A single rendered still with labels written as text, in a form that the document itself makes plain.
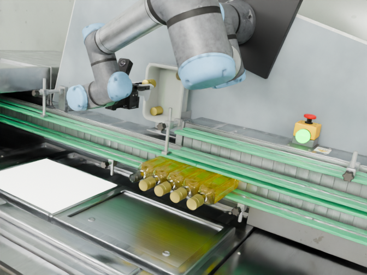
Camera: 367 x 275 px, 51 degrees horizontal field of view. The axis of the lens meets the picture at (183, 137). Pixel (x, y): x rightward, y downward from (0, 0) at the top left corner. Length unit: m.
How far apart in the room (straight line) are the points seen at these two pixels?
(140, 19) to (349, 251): 0.91
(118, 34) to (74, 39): 0.91
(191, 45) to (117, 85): 0.36
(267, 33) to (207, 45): 0.61
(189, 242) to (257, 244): 0.24
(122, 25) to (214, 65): 0.30
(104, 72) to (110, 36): 0.12
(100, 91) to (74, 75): 0.80
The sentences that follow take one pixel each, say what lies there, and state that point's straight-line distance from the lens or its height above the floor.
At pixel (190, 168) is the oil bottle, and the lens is 1.28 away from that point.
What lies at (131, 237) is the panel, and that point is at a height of 1.24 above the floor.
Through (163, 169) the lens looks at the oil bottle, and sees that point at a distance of 1.25.
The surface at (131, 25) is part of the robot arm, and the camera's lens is 0.94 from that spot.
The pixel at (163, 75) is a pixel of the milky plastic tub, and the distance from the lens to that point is 1.55.
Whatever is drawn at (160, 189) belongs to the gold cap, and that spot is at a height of 1.16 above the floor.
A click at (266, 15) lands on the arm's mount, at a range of 1.36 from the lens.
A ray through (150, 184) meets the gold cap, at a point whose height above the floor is 1.15.
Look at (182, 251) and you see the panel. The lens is 1.13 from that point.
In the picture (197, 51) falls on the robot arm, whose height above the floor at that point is 1.39.
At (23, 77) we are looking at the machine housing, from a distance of 1.93.
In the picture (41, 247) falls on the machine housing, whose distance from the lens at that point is 1.17.
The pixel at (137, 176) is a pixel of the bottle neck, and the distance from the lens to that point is 1.23.
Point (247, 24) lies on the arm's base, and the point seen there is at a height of 0.82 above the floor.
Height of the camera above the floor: 2.05
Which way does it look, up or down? 57 degrees down
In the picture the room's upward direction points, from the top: 109 degrees counter-clockwise
